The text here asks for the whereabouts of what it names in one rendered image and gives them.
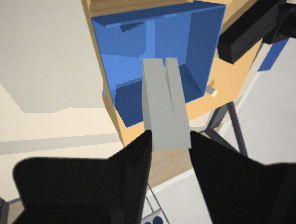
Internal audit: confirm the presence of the small white cube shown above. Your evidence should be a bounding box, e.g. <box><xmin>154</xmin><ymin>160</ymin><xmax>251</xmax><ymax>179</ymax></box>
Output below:
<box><xmin>206</xmin><ymin>86</ymin><xmax>218</xmax><ymax>97</ymax></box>

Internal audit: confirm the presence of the blue open tray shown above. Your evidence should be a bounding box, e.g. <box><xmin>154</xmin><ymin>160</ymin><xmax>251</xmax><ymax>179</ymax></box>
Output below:
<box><xmin>91</xmin><ymin>0</ymin><xmax>227</xmax><ymax>128</ymax></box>

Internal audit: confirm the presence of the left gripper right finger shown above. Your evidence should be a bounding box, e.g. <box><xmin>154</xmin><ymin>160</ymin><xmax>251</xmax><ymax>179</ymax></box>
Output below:
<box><xmin>188</xmin><ymin>131</ymin><xmax>296</xmax><ymax>224</ymax></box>

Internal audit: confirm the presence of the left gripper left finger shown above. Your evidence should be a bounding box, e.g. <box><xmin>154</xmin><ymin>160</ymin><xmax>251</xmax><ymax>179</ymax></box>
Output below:
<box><xmin>12</xmin><ymin>130</ymin><xmax>152</xmax><ymax>224</ymax></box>

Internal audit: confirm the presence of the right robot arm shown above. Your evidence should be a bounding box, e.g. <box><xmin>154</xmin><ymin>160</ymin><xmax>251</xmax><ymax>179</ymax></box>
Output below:
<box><xmin>277</xmin><ymin>13</ymin><xmax>296</xmax><ymax>39</ymax></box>

